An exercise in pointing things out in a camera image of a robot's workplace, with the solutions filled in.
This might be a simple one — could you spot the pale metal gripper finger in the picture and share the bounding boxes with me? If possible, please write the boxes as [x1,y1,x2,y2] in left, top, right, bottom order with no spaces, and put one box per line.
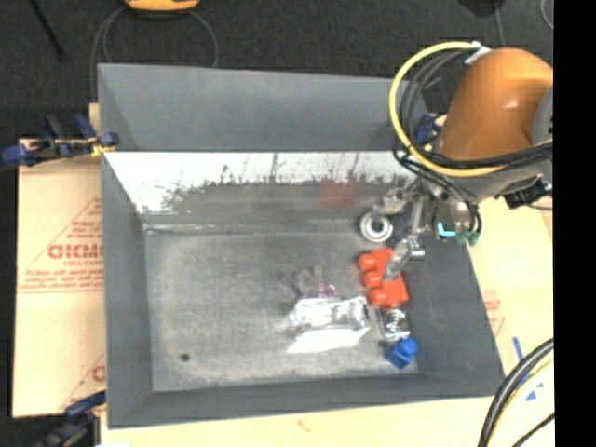
[371,192,407,217]
[383,237,426,282]

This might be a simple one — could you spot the orange toy brick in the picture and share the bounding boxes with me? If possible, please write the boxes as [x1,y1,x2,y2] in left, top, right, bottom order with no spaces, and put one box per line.
[357,248,411,309]

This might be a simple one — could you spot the small shiny metal part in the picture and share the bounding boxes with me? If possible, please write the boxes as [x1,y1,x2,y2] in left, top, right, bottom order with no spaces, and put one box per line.
[380,308,413,343]

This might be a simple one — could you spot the clear glass thing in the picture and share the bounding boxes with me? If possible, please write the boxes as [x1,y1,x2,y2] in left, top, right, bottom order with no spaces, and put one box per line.
[289,264,338,299]

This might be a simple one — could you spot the blue toy brick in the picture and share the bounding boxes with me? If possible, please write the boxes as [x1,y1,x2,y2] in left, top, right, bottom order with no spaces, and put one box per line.
[384,336,420,370]

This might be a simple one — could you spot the grey metal bin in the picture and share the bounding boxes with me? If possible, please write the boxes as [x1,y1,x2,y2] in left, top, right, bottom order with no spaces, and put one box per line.
[96,62,507,428]

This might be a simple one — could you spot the brown cardboard board, red print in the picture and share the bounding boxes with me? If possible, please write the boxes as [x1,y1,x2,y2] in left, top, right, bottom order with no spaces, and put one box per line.
[10,136,109,419]

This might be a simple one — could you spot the silver metal ring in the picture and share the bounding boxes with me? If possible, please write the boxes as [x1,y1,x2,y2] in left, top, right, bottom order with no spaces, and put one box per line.
[358,211,395,244]

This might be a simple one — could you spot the black cylinder on white bracket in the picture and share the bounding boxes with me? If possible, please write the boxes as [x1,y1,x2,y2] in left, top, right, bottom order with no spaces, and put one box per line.
[500,175,553,211]

